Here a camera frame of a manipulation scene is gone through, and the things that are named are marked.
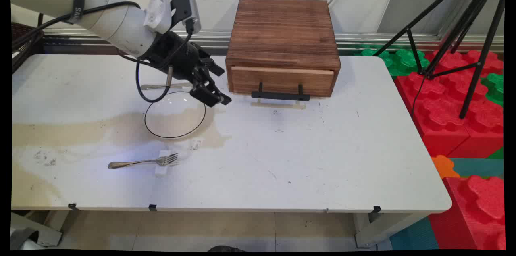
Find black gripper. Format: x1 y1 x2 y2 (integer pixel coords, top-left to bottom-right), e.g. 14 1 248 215
147 30 232 107

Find black bar drawer handle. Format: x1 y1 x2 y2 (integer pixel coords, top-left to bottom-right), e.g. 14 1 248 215
251 82 311 102

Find silver metal utensil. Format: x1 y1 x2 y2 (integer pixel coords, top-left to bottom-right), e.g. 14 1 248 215
140 82 193 91

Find clear plate with black rim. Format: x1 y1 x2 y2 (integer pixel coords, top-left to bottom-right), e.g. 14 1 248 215
144 91 207 139

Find dark wooden drawer cabinet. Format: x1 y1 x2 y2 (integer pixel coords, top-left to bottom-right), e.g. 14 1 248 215
225 0 341 98

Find small white block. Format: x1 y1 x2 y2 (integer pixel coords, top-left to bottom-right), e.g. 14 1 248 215
155 150 178 177

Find silver metal fork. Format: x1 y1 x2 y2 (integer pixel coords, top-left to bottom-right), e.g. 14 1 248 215
108 153 179 169

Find green foam block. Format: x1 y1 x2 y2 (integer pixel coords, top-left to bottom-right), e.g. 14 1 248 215
354 48 430 77
481 72 504 106

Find white table leg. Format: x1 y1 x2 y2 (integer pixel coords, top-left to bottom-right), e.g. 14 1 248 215
353 212 424 248

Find large red foam block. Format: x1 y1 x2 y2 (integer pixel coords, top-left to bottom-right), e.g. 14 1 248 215
394 71 504 159
428 175 507 251

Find grey table leg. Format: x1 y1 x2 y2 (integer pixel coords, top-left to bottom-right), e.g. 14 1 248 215
10 212 63 251

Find orange foam piece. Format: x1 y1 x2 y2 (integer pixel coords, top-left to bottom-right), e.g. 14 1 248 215
431 155 460 179

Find teal foam mat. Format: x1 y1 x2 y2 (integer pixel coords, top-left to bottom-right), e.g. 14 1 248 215
449 158 504 179

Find black camera cable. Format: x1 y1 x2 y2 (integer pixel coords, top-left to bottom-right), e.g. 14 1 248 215
11 0 202 104

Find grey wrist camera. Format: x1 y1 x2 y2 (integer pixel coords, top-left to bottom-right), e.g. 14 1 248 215
170 0 202 34

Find white ribbed camera mount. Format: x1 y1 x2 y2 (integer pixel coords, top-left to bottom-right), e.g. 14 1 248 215
143 0 176 34

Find black velcro strap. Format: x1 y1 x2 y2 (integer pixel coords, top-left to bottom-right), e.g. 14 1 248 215
68 0 86 25

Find aluminium wall rail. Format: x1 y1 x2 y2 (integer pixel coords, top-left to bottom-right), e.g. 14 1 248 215
42 29 504 56

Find black camera tripod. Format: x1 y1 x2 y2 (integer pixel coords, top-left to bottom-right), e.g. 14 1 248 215
373 0 507 119

